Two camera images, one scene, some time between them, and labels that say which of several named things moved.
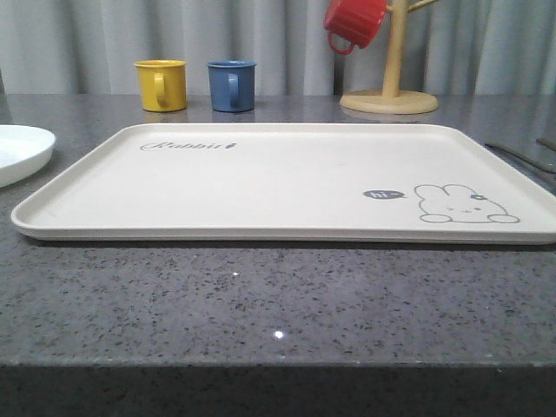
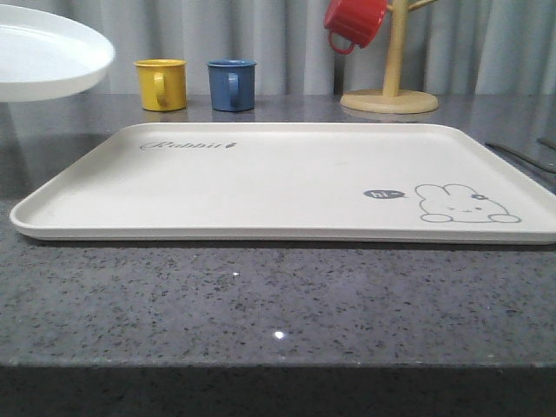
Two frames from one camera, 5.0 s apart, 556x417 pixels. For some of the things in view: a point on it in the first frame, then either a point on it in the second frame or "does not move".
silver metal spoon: [544, 142] does not move
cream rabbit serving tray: [367, 182] does not move
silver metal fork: [524, 160] does not move
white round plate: [24, 150] -> [45, 55]
